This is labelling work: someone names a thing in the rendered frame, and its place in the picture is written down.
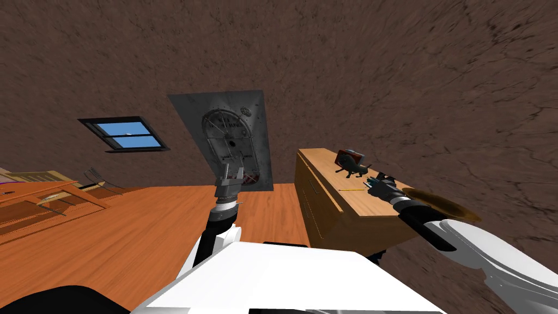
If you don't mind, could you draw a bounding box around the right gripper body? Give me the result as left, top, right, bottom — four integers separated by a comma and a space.
372, 177, 407, 203

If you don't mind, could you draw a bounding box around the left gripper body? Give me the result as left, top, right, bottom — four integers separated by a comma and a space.
213, 176, 242, 202

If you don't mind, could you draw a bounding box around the dark animal figurine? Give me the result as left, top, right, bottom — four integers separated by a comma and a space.
335, 154, 373, 179

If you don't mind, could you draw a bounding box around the red brown box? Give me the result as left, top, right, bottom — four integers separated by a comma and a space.
334, 148, 365, 169

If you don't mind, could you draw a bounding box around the wooden dresser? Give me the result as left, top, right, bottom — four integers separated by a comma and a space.
294, 148, 438, 259

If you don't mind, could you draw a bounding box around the brown bowl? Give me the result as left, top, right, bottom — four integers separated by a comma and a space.
401, 187, 483, 224

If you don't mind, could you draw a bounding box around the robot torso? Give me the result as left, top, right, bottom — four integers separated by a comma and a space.
130, 240, 446, 314

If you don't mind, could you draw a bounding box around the black framed window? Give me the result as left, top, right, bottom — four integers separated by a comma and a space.
78, 116, 171, 154

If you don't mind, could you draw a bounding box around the wooden desk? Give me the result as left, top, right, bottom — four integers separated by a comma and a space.
0, 167, 115, 246

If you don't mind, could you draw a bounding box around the grey metal wall picture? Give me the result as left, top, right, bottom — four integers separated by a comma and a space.
167, 89, 275, 193

